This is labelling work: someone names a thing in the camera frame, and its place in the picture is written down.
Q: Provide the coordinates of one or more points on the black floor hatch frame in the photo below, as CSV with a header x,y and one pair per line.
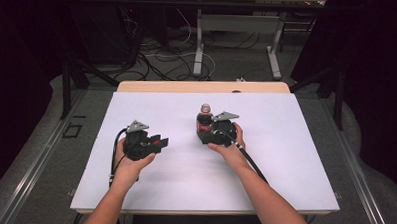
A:
x,y
72,130

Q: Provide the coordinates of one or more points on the black metal stand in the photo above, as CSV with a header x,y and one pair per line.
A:
x,y
338,97
66,87

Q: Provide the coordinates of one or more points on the dark soda bottle red label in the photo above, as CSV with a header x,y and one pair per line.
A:
x,y
203,125

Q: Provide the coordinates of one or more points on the light wooden table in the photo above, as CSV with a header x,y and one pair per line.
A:
x,y
187,86

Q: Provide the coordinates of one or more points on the dark curtain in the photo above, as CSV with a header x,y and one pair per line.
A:
x,y
378,75
18,69

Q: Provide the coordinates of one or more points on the red bottle cap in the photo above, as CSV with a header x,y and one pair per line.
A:
x,y
156,142

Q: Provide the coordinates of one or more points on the person's right hand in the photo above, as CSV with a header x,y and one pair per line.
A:
x,y
233,153

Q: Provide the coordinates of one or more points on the white board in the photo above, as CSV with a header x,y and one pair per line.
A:
x,y
184,181

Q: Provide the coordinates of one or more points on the white desk with metal legs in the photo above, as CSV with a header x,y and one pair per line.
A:
x,y
238,24

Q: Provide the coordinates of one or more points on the aluminium floor rail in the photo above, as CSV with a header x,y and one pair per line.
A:
x,y
357,179
34,168

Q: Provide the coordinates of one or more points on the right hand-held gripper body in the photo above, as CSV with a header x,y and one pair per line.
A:
x,y
223,133

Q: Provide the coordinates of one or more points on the person's left hand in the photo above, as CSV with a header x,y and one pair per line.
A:
x,y
129,171

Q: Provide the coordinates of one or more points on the person's dark trousers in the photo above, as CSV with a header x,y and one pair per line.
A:
x,y
169,222

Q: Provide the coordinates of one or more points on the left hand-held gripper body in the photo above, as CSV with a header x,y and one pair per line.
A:
x,y
137,144

